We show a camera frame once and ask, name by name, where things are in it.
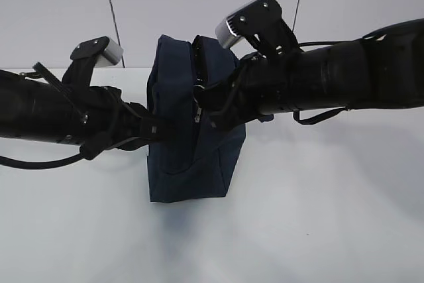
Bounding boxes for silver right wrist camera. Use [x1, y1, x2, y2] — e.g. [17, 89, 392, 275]
[215, 0, 282, 49]

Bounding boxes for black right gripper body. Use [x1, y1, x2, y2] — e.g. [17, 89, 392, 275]
[194, 52, 298, 131]

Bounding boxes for dark blue lunch bag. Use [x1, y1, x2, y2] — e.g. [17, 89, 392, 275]
[146, 34, 246, 203]

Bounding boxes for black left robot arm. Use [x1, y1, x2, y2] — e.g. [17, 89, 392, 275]
[1, 71, 176, 160]

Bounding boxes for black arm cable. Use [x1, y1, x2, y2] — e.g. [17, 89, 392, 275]
[0, 145, 90, 173]
[291, 105, 352, 125]

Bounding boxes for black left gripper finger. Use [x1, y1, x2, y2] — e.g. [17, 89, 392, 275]
[138, 115, 178, 144]

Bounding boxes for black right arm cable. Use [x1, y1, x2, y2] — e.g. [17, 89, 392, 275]
[291, 105, 352, 125]

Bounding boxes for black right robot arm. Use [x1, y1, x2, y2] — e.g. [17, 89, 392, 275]
[194, 19, 423, 131]

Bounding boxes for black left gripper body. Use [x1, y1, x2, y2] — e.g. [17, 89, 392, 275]
[71, 85, 149, 160]

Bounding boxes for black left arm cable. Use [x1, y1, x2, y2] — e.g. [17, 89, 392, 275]
[0, 145, 90, 173]

